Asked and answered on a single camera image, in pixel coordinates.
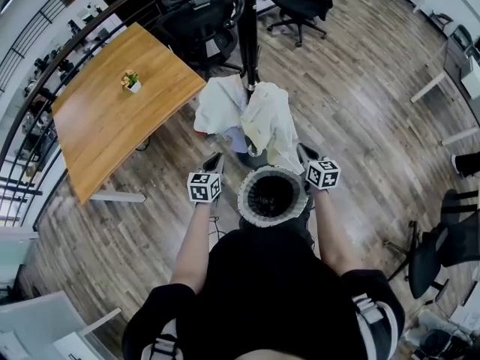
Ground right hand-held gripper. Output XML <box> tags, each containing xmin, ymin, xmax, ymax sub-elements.
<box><xmin>296</xmin><ymin>143</ymin><xmax>341</xmax><ymax>194</ymax></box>

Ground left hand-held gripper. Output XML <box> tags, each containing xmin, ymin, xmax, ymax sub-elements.
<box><xmin>187</xmin><ymin>152</ymin><xmax>226</xmax><ymax>205</ymax></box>

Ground cream clothes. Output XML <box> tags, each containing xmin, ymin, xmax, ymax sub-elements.
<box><xmin>239</xmin><ymin>81</ymin><xmax>307</xmax><ymax>176</ymax></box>

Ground white clothes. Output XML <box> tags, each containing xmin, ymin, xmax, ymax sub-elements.
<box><xmin>193</xmin><ymin>75</ymin><xmax>250</xmax><ymax>136</ymax></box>

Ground black coat rack stand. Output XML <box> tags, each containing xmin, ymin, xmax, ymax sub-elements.
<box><xmin>223</xmin><ymin>0</ymin><xmax>290</xmax><ymax>169</ymax></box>

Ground person's left forearm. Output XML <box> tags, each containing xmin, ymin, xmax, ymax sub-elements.
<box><xmin>172</xmin><ymin>199</ymin><xmax>213</xmax><ymax>296</ymax></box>

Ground person's right forearm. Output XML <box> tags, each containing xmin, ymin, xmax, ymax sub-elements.
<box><xmin>310</xmin><ymin>187</ymin><xmax>363</xmax><ymax>278</ymax></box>

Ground white mesh laundry basket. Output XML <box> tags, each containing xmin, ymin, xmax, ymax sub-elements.
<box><xmin>237</xmin><ymin>165</ymin><xmax>310</xmax><ymax>228</ymax></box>

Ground wooden table with white legs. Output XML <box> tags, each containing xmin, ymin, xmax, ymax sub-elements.
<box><xmin>51</xmin><ymin>21</ymin><xmax>208</xmax><ymax>206</ymax></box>

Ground small potted plant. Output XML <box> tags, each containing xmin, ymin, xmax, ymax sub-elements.
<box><xmin>120</xmin><ymin>69</ymin><xmax>143</xmax><ymax>95</ymax></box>

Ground white table with dark top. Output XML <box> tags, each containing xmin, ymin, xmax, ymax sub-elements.
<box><xmin>410</xmin><ymin>24</ymin><xmax>480</xmax><ymax>147</ymax></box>

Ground person's black shirt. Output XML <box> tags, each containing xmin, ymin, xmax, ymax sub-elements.
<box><xmin>121</xmin><ymin>226</ymin><xmax>407</xmax><ymax>360</ymax></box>

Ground black railing with wooden handrail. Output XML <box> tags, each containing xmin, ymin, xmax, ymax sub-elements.
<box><xmin>0</xmin><ymin>0</ymin><xmax>170</xmax><ymax>233</ymax></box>

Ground grey white shoulder strap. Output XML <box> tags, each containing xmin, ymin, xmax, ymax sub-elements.
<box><xmin>142</xmin><ymin>319</ymin><xmax>179</xmax><ymax>360</ymax></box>
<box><xmin>352</xmin><ymin>293</ymin><xmax>399</xmax><ymax>360</ymax></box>

